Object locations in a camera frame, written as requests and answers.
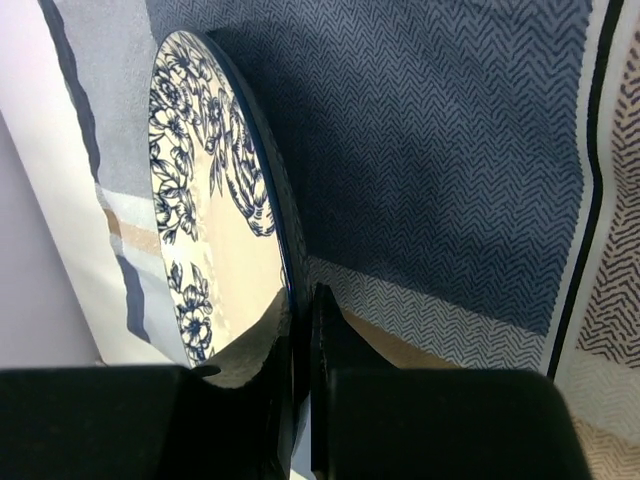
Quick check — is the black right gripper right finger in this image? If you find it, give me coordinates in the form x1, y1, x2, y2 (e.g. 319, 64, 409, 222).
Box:
310, 283, 395, 373

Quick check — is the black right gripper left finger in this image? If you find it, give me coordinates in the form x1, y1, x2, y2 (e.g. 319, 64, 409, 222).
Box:
192, 293, 292, 389

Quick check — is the blue floral ceramic plate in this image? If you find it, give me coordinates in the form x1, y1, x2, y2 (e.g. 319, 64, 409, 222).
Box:
148, 30, 311, 367

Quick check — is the blue beige patterned cloth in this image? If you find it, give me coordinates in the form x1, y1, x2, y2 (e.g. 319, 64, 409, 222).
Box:
41, 1, 639, 479

